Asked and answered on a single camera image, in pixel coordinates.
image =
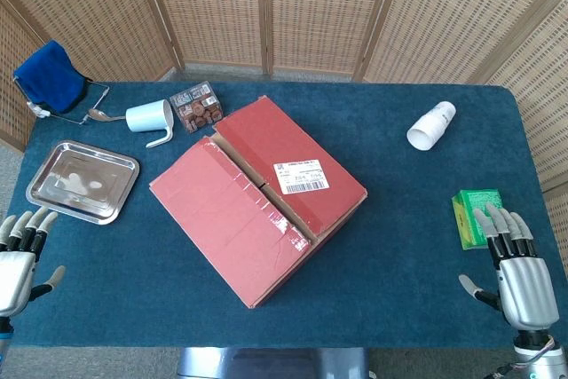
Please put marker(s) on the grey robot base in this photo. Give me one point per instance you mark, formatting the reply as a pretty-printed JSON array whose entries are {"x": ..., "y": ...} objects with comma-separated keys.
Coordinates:
[{"x": 275, "y": 363}]

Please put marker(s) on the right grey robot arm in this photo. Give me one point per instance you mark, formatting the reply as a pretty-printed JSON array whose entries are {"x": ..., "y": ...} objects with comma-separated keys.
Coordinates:
[{"x": 550, "y": 363}]

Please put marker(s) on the metal spoon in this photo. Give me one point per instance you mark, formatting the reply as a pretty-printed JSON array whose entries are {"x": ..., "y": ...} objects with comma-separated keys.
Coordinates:
[{"x": 100, "y": 115}]

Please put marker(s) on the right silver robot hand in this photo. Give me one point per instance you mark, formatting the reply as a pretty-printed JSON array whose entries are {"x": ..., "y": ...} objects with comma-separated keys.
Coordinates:
[{"x": 526, "y": 294}]

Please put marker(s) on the woven wooden folding screen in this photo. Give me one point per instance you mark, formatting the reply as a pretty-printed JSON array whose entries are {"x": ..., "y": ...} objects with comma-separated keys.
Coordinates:
[{"x": 310, "y": 10}]

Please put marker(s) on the green carton box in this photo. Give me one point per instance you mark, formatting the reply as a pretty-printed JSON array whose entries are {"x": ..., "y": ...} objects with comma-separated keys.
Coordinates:
[{"x": 472, "y": 201}]

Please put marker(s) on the blue cloth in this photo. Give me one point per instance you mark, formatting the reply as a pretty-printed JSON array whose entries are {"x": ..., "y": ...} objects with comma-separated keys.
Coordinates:
[{"x": 51, "y": 75}]

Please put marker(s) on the brown snack package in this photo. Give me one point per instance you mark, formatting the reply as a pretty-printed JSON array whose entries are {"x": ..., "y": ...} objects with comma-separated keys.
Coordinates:
[{"x": 197, "y": 108}]

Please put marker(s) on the small white plug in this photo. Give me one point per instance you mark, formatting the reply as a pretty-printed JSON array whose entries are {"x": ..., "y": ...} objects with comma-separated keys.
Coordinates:
[{"x": 37, "y": 109}]

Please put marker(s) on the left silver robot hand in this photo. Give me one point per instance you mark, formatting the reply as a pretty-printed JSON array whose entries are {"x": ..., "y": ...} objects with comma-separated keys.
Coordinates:
[{"x": 13, "y": 272}]

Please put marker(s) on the red cardboard box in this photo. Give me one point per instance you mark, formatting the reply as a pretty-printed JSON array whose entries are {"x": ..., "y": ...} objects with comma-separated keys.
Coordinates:
[{"x": 248, "y": 201}]

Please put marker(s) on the dark blue table carpet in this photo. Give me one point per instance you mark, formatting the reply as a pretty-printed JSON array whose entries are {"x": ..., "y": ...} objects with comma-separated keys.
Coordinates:
[{"x": 399, "y": 241}]

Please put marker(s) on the stainless steel tray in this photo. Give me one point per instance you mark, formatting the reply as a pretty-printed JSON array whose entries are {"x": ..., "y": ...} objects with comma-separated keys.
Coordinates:
[{"x": 84, "y": 179}]

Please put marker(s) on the white plastic mug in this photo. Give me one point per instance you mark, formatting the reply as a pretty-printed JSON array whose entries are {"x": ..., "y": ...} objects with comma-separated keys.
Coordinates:
[{"x": 144, "y": 118}]

